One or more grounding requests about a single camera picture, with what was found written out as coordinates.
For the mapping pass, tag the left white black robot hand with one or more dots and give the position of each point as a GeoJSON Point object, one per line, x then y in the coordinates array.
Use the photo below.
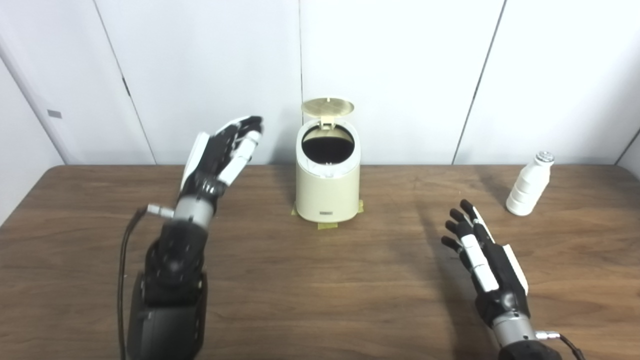
{"type": "Point", "coordinates": [210, 160]}

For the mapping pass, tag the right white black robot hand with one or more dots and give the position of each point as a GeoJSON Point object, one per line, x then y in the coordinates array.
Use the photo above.
{"type": "Point", "coordinates": [497, 272]}

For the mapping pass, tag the small white plastic bottle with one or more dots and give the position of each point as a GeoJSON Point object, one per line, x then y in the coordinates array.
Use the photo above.
{"type": "Point", "coordinates": [528, 186]}

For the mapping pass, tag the cream-colored plastic bin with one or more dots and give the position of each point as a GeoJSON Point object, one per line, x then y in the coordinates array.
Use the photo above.
{"type": "Point", "coordinates": [327, 192]}

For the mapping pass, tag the cream round bin lid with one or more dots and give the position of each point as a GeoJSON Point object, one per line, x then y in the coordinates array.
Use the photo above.
{"type": "Point", "coordinates": [327, 106]}

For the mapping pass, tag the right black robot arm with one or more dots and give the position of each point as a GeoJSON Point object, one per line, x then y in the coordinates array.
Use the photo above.
{"type": "Point", "coordinates": [517, 335]}

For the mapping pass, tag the black wall panel hinge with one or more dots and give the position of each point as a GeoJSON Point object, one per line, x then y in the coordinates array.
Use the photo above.
{"type": "Point", "coordinates": [126, 86]}

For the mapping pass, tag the small grey wall label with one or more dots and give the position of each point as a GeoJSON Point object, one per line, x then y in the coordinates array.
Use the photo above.
{"type": "Point", "coordinates": [54, 114]}

